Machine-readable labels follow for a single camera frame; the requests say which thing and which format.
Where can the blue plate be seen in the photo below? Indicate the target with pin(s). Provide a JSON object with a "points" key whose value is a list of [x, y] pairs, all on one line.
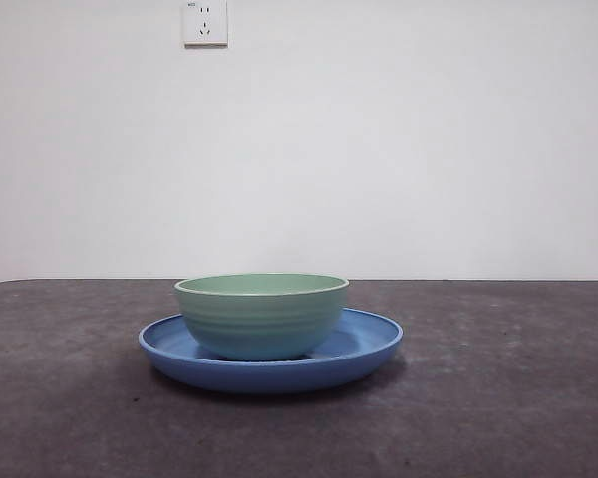
{"points": [[259, 381]]}

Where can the white wall socket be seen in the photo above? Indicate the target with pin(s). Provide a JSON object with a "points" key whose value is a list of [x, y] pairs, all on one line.
{"points": [[205, 25]]}

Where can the green ribbed bowl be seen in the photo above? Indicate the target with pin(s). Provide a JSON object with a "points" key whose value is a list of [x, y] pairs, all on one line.
{"points": [[259, 323]]}

